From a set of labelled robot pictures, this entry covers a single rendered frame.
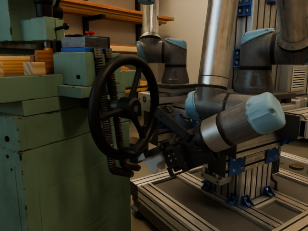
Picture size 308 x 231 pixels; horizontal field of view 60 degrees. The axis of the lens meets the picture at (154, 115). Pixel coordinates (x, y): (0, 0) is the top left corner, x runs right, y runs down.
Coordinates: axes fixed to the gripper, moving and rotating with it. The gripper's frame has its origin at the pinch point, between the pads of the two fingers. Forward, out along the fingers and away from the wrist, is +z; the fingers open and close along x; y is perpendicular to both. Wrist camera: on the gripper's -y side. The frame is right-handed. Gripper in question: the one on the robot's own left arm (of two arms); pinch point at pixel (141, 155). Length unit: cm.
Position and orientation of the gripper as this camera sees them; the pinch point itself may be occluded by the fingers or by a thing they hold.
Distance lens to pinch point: 70.8
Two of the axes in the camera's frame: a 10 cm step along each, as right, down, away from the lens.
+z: -7.2, 3.9, 5.7
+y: 4.0, 9.1, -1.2
